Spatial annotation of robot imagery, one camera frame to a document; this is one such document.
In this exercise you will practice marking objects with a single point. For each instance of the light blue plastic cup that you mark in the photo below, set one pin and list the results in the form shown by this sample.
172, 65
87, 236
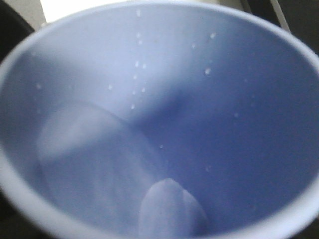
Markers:
158, 118

